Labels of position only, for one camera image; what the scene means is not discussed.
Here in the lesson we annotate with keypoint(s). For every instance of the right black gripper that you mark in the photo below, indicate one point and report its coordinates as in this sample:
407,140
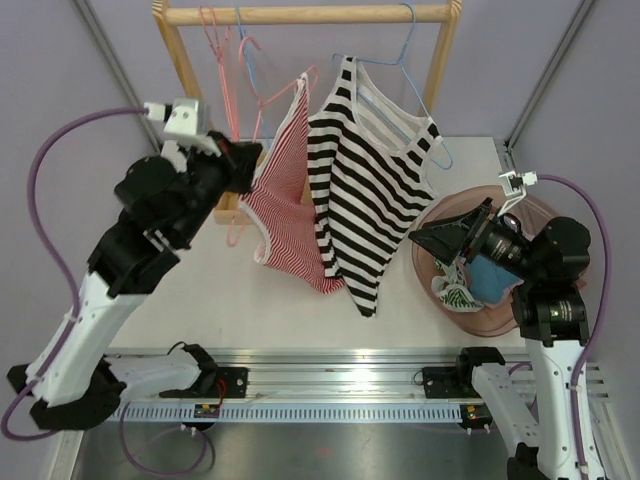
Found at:
446,238

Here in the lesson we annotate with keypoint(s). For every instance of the wooden clothes rack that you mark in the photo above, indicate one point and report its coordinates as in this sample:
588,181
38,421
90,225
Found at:
216,24

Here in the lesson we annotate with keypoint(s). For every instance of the pink translucent plastic basin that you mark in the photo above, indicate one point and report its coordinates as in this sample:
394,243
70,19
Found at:
500,325

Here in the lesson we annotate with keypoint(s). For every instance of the blue tank top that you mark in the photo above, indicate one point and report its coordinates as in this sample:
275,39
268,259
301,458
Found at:
488,280

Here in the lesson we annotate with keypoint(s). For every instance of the mauve tank top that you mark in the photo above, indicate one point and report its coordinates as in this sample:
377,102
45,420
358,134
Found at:
504,299

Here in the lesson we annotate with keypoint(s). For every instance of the red striped tank top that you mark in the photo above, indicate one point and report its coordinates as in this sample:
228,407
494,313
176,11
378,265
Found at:
275,203

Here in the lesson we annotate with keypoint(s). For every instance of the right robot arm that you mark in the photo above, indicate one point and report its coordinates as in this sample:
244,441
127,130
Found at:
556,440

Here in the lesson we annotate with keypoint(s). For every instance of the aluminium mounting rail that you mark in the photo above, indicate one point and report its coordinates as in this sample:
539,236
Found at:
335,375

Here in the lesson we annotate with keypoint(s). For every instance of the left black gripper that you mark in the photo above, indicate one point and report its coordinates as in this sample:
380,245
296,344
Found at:
238,162

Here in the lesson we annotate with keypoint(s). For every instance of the slotted cable duct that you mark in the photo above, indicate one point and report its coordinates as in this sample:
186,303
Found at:
253,412

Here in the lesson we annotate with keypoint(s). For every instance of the black white striped tank top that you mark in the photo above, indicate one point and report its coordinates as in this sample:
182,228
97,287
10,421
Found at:
367,171

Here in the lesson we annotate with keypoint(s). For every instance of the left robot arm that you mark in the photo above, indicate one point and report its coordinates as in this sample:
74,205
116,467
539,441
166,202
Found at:
74,386

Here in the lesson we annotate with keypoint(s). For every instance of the green striped tank top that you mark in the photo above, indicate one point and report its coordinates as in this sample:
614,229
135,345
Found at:
450,287

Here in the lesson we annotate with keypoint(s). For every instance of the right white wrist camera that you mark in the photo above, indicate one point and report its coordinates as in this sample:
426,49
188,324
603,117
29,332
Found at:
514,187

